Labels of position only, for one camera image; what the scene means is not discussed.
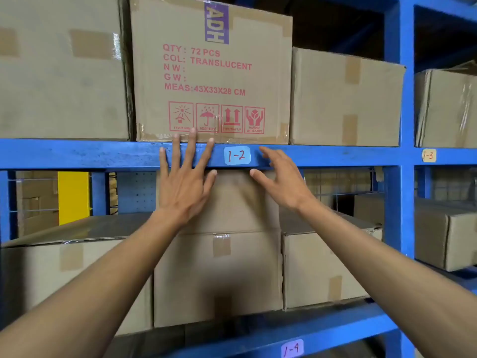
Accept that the red printed cardboard box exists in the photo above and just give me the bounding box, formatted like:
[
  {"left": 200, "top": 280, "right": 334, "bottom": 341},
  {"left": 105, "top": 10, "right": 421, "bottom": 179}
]
[{"left": 129, "top": 0, "right": 294, "bottom": 145}]

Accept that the person's left forearm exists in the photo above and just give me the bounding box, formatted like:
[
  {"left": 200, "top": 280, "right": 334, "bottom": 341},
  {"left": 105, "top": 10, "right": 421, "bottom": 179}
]
[{"left": 0, "top": 210, "right": 191, "bottom": 358}]

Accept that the person's left hand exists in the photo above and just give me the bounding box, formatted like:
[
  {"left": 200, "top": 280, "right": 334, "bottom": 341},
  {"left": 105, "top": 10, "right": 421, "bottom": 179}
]
[{"left": 159, "top": 127, "right": 218, "bottom": 226}]

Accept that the blue metal shelf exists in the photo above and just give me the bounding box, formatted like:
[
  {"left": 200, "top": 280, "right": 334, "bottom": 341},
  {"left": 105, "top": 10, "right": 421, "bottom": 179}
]
[{"left": 0, "top": 0, "right": 477, "bottom": 358}]

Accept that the blue label sticker 1-2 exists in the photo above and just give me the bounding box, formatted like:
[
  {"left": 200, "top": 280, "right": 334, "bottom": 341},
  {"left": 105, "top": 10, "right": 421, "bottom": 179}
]
[{"left": 223, "top": 146, "right": 251, "bottom": 167}]

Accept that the person's right forearm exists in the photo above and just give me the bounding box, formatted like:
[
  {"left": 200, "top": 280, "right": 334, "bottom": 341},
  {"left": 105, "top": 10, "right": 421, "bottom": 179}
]
[{"left": 296, "top": 199, "right": 477, "bottom": 358}]

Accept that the purple label sticker 1-4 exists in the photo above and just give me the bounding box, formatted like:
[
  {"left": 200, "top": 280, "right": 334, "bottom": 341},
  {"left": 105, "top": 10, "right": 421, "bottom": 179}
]
[{"left": 281, "top": 339, "right": 305, "bottom": 358}]

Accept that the person's right hand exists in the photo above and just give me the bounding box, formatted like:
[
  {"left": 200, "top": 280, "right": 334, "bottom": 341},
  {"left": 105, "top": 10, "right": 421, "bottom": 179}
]
[{"left": 248, "top": 146, "right": 318, "bottom": 214}]

